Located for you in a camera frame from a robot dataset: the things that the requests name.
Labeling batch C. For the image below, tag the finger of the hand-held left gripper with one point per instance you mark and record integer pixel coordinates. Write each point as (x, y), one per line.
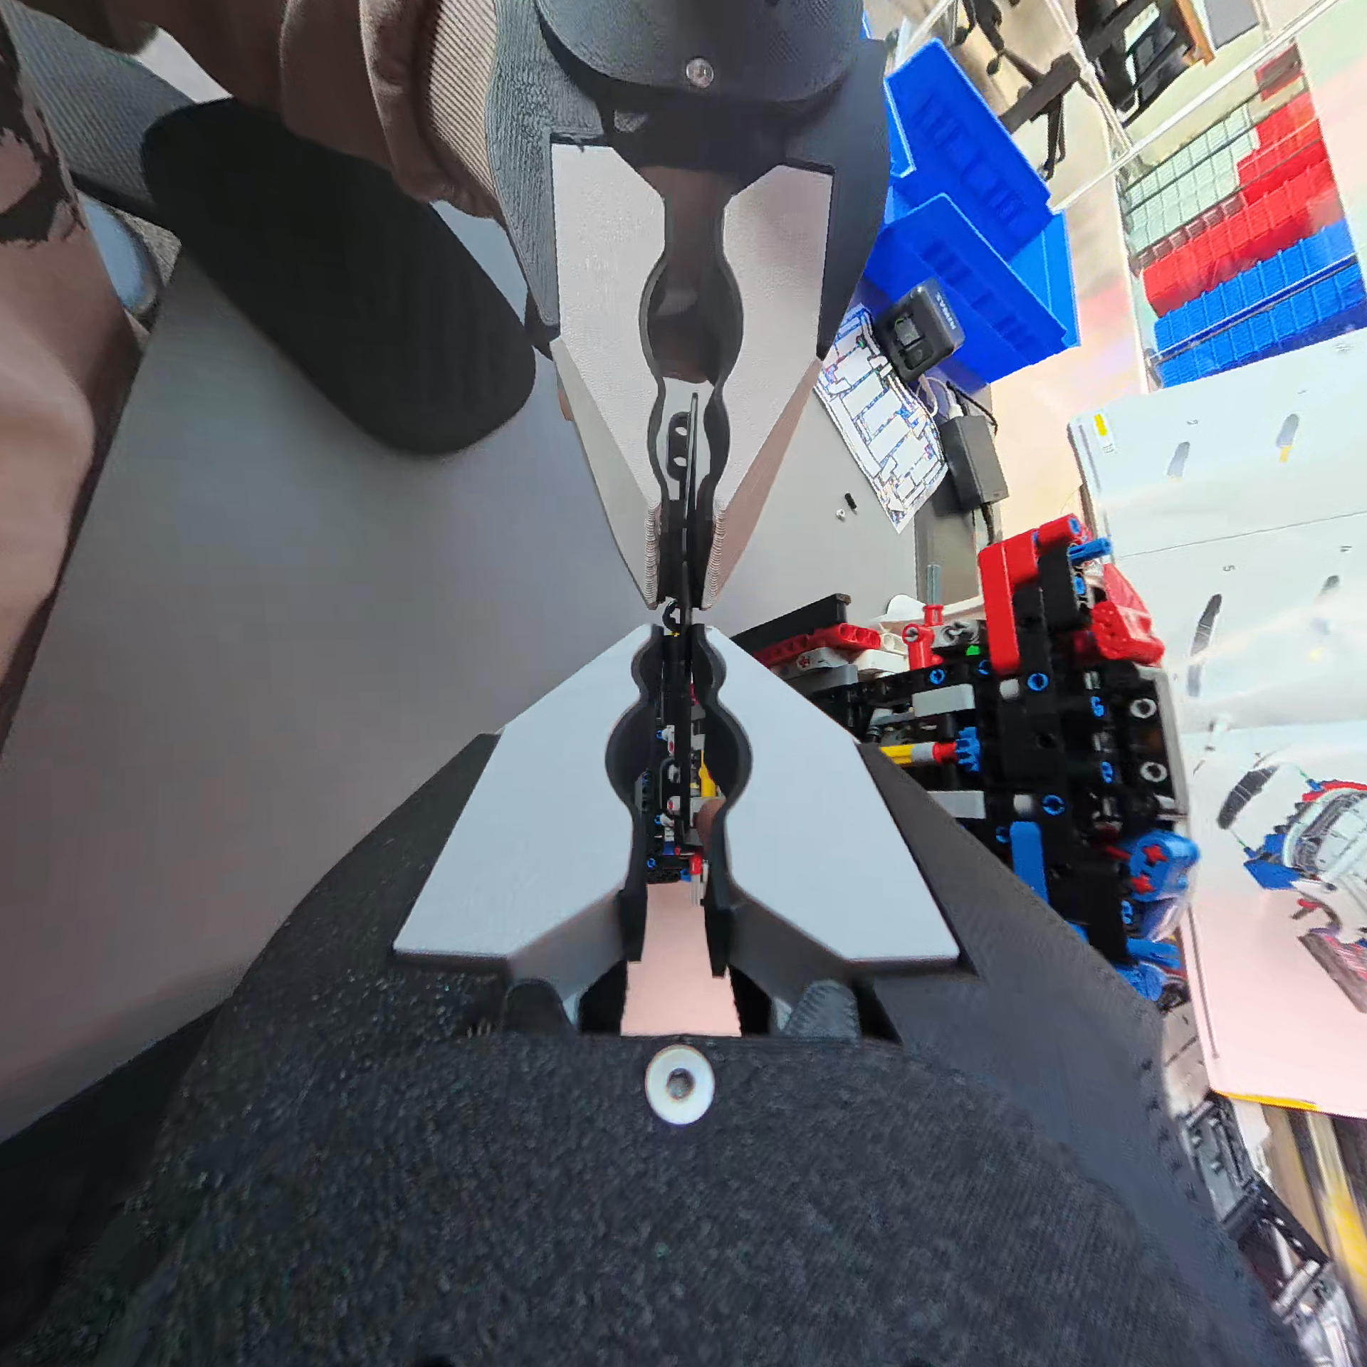
(785, 277)
(599, 264)

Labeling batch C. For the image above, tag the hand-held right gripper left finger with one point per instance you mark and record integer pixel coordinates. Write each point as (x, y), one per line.
(523, 846)

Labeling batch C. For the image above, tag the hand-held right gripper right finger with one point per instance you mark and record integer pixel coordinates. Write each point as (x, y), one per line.
(843, 856)

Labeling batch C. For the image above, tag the toy brick race car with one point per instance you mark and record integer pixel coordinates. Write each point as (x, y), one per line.
(1045, 729)

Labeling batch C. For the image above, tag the black cube device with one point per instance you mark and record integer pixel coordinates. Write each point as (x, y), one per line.
(919, 333)

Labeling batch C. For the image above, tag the sticker sheet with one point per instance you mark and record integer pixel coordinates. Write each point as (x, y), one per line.
(877, 427)

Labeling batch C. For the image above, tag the blue storage bin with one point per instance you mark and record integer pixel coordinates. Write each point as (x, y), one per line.
(962, 130)
(993, 308)

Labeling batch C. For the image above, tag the black power adapter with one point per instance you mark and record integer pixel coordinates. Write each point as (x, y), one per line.
(973, 459)

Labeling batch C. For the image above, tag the shelf of coloured storage bins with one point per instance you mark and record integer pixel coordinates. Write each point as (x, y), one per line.
(1250, 264)

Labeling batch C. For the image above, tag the white booklet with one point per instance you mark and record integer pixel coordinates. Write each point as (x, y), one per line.
(1259, 534)

